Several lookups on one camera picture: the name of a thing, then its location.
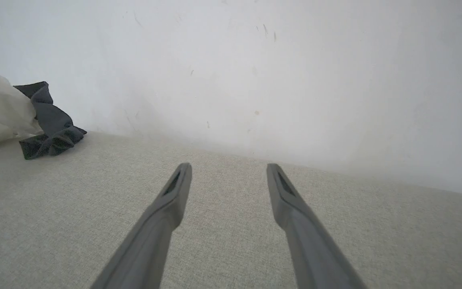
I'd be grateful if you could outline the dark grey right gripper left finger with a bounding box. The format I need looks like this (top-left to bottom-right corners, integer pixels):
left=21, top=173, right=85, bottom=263
left=91, top=163, right=193, bottom=289

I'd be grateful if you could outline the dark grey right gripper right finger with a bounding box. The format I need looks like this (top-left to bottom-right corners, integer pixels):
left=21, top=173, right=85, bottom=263
left=266, top=163, right=368, bottom=289

